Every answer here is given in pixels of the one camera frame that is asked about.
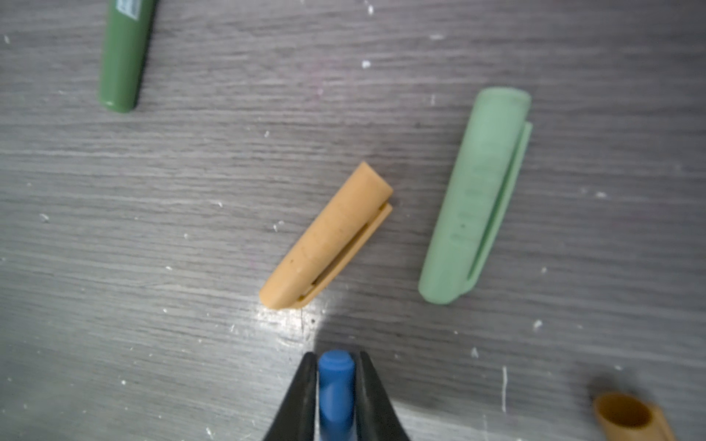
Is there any dark green pen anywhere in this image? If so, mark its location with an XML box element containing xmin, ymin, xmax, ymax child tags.
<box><xmin>97</xmin><ymin>0</ymin><xmax>157</xmax><ymax>113</ymax></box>

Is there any blue pen cap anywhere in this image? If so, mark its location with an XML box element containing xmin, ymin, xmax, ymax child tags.
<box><xmin>318</xmin><ymin>350</ymin><xmax>356</xmax><ymax>440</ymax></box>

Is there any light green pen cap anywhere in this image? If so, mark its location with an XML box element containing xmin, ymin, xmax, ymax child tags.
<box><xmin>418</xmin><ymin>86</ymin><xmax>533</xmax><ymax>305</ymax></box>

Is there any brown pen cap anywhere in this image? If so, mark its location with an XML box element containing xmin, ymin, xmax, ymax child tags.
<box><xmin>592</xmin><ymin>392</ymin><xmax>677</xmax><ymax>441</ymax></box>

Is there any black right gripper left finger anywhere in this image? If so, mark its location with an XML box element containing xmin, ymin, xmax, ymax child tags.
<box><xmin>263</xmin><ymin>352</ymin><xmax>318</xmax><ymax>441</ymax></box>

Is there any tan pen cap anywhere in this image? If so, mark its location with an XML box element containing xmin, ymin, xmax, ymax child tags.
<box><xmin>259</xmin><ymin>162</ymin><xmax>393</xmax><ymax>310</ymax></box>

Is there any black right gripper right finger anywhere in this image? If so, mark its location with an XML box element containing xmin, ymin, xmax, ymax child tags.
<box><xmin>355</xmin><ymin>351</ymin><xmax>410</xmax><ymax>441</ymax></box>

